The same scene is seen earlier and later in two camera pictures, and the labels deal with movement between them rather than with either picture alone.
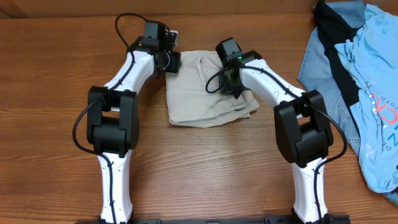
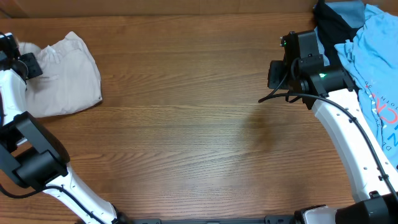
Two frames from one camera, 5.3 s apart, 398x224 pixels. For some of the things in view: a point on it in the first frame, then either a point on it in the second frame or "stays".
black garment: (334, 31) stays
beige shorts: (191, 105) to (70, 79)
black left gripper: (173, 67) to (33, 70)
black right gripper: (224, 89) to (274, 69)
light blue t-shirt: (372, 51) stays
